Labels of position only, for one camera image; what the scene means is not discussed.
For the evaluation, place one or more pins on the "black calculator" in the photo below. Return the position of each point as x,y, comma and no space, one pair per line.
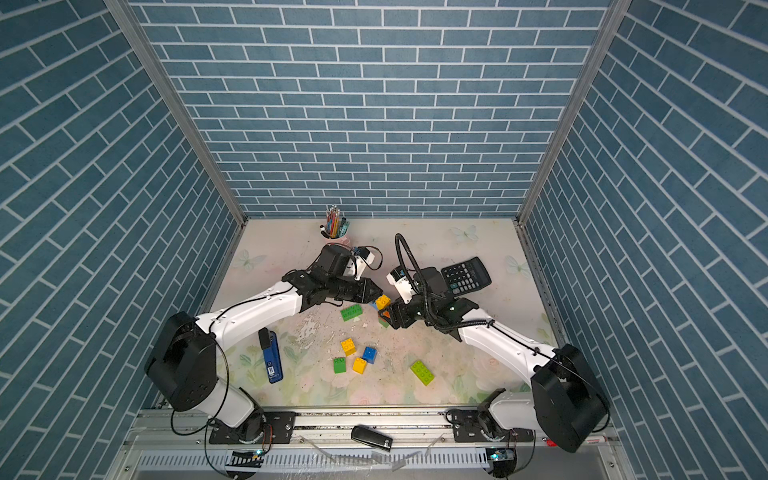
466,277

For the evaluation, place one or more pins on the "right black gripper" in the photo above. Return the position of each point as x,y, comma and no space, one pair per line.
395,308

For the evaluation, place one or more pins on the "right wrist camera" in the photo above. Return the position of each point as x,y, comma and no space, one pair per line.
398,278

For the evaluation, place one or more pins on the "long lime lego brick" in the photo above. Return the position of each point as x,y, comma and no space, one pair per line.
422,372

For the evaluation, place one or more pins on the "black remote on rail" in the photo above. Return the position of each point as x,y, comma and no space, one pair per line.
371,437

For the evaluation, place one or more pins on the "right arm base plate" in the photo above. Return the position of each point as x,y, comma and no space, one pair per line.
474,426

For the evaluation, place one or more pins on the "yellow lego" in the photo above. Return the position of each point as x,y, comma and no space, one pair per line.
359,365
382,302
348,346

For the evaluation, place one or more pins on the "blue black usb device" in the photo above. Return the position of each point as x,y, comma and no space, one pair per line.
271,354

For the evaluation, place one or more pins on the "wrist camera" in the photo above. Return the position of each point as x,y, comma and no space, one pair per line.
398,278
366,257

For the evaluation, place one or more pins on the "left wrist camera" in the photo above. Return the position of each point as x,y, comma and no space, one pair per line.
366,257

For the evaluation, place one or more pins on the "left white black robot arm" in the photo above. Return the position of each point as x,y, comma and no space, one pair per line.
183,362

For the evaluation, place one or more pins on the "pink pen cup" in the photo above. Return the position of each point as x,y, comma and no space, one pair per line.
342,239

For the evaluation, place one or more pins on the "small green lego bottom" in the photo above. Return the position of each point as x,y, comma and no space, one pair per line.
339,365

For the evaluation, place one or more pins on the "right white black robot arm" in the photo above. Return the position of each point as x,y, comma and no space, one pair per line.
568,403

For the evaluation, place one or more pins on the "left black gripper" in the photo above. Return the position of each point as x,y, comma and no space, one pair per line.
363,294

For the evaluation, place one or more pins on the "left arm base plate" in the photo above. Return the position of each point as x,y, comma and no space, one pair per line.
271,427

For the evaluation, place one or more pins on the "yellow lego bottom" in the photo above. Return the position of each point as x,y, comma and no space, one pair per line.
359,365

